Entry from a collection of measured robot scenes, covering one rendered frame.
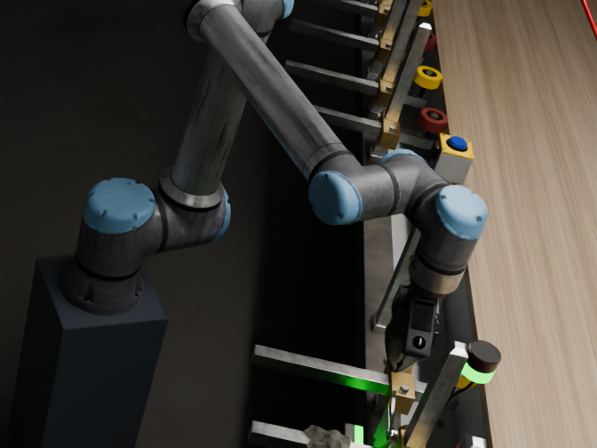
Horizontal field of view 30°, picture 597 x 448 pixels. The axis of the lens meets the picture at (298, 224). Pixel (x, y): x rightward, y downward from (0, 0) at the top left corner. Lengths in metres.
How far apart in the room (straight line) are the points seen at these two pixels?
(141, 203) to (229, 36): 0.56
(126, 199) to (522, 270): 0.92
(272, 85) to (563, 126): 1.52
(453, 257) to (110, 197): 0.90
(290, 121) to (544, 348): 0.83
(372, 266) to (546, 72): 1.10
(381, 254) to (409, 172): 0.97
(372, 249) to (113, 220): 0.74
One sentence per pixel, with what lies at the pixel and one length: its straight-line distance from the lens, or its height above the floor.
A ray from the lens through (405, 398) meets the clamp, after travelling 2.26.
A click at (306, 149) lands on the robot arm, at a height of 1.35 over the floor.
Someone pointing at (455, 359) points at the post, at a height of 1.10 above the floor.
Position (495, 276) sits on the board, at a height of 0.90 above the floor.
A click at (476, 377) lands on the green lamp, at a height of 1.08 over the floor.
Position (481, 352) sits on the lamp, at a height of 1.12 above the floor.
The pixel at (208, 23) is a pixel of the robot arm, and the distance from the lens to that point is 2.07.
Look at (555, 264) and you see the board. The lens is 2.69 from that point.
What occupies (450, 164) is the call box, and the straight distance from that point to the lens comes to 2.29.
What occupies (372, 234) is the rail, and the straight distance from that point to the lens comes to 2.88.
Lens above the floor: 2.31
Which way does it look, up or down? 35 degrees down
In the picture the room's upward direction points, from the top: 18 degrees clockwise
